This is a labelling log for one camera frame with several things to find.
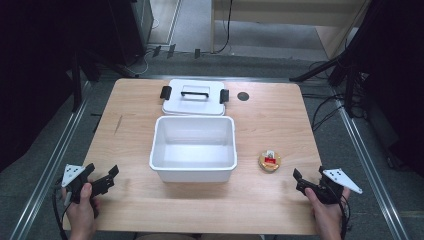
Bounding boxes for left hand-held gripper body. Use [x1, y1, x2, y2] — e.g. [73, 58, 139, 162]
[61, 163, 116, 205]

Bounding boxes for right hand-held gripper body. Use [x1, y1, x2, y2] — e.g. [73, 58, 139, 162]
[295, 167, 364, 205]

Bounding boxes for person's left hand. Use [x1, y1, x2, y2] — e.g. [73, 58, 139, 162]
[61, 182, 101, 240]

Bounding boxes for person's right hand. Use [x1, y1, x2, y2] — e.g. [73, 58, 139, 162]
[304, 187, 352, 240]

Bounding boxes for white plastic storage box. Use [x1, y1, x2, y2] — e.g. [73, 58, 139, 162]
[148, 115, 239, 184]

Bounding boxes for black metal stand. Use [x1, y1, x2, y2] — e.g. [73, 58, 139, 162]
[70, 46, 138, 114]

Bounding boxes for black tripod stand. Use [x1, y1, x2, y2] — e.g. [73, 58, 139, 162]
[288, 0, 394, 118]

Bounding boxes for dark curtain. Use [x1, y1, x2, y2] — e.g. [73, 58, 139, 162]
[328, 0, 424, 178]
[0, 0, 134, 173]

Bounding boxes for dark cabinet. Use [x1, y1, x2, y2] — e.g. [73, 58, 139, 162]
[106, 0, 155, 67]

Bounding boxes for light wooden bench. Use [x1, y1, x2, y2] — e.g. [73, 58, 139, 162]
[210, 0, 372, 60]

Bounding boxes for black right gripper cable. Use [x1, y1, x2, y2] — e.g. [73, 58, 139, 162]
[337, 189, 353, 240]

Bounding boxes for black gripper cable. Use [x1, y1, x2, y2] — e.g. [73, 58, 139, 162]
[337, 189, 353, 240]
[51, 178, 72, 240]

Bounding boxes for metal floor rail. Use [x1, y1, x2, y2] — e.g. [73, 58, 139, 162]
[9, 79, 92, 240]
[331, 87, 412, 240]

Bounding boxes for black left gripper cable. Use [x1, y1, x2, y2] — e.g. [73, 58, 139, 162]
[51, 178, 72, 240]

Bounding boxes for black floor cables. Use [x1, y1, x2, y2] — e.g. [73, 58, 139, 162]
[301, 59, 368, 133]

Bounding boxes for white lid with black handle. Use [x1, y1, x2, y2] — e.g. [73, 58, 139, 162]
[159, 78, 231, 117]

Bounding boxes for white floor cable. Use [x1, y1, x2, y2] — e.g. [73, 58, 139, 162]
[128, 18, 160, 77]

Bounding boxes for black hanging cable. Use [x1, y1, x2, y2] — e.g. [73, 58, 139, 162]
[215, 0, 234, 55]

